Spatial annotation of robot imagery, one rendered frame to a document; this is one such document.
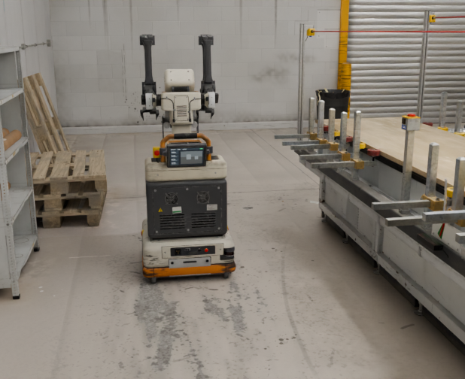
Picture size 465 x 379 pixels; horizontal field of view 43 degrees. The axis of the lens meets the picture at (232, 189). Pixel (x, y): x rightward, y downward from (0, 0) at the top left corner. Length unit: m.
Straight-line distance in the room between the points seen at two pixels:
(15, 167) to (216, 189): 1.60
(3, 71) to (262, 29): 6.29
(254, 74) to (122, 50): 2.23
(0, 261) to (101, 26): 6.54
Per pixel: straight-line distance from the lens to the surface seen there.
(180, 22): 10.06
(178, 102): 4.19
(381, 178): 4.09
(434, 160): 3.00
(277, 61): 10.33
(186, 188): 3.95
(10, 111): 4.67
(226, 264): 4.07
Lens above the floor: 1.65
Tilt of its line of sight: 15 degrees down
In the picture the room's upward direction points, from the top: straight up
